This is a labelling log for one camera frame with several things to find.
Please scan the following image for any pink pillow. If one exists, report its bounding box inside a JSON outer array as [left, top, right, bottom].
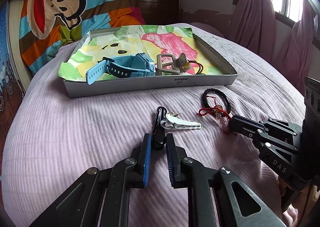
[[191, 22, 225, 38]]

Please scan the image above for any silver alligator hair clip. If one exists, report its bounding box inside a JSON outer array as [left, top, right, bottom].
[[160, 112, 202, 130]]

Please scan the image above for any light blue smart watch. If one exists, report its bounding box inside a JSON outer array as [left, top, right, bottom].
[[86, 53, 156, 85]]

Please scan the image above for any red string bead bracelet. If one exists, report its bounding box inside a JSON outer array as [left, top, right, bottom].
[[198, 96, 237, 135]]

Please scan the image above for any pink striped bed cover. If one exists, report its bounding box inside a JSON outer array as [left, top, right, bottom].
[[1, 27, 305, 226]]

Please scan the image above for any black hair clip with charm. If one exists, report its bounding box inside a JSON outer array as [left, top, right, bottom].
[[151, 106, 178, 151]]

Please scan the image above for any striped monkey cartoon sheet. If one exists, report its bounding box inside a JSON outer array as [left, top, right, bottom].
[[19, 0, 145, 75]]

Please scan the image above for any black braided bracelet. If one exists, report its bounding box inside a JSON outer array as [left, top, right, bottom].
[[202, 87, 232, 115]]

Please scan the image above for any colourful painted paper liner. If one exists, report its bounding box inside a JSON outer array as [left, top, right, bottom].
[[57, 25, 226, 82]]

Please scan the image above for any grey tray box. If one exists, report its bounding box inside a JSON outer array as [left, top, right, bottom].
[[62, 27, 238, 98]]

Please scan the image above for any person's right hand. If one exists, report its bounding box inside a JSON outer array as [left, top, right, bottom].
[[292, 185, 319, 220]]

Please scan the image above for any pink curtain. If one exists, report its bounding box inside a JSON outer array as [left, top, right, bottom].
[[227, 0, 315, 92]]

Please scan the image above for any beige hair claw clip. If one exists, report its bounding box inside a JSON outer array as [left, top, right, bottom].
[[156, 53, 191, 76]]

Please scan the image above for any brown hair tie yellow bead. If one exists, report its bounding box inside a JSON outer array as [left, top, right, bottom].
[[182, 60, 204, 75]]

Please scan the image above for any dark wooden headboard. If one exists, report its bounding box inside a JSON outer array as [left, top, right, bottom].
[[138, 0, 180, 25]]

